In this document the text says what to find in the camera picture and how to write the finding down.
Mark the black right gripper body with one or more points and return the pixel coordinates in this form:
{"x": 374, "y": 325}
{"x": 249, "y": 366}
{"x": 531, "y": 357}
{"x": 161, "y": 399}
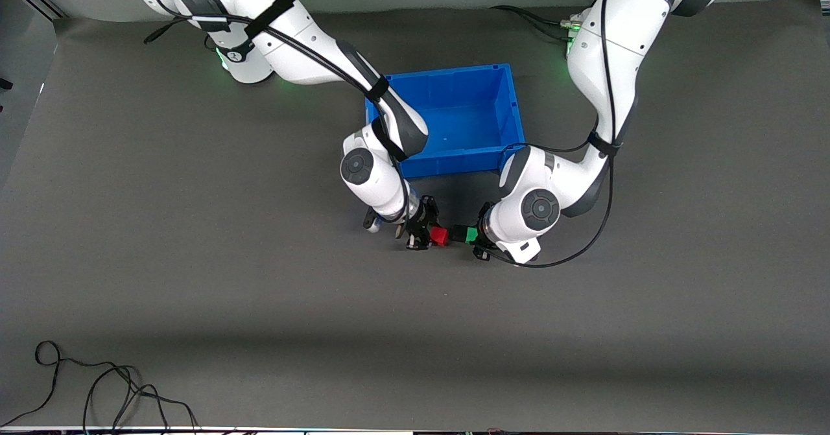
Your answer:
{"x": 424, "y": 218}

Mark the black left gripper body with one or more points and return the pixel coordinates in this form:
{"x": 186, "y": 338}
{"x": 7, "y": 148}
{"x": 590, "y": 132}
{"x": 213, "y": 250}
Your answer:
{"x": 482, "y": 225}

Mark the green cube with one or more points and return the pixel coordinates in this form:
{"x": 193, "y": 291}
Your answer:
{"x": 472, "y": 235}

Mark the red cube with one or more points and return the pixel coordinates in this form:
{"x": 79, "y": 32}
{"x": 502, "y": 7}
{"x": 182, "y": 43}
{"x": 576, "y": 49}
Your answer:
{"x": 439, "y": 236}

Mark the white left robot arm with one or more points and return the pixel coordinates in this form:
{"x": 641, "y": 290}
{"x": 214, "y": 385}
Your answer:
{"x": 609, "y": 65}

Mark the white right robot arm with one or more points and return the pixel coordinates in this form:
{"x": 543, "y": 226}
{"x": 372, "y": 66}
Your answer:
{"x": 292, "y": 33}

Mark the black cube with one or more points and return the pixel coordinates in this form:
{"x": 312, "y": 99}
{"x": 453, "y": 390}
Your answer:
{"x": 458, "y": 233}

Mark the blue plastic bin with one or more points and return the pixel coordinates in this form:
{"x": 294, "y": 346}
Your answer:
{"x": 460, "y": 117}

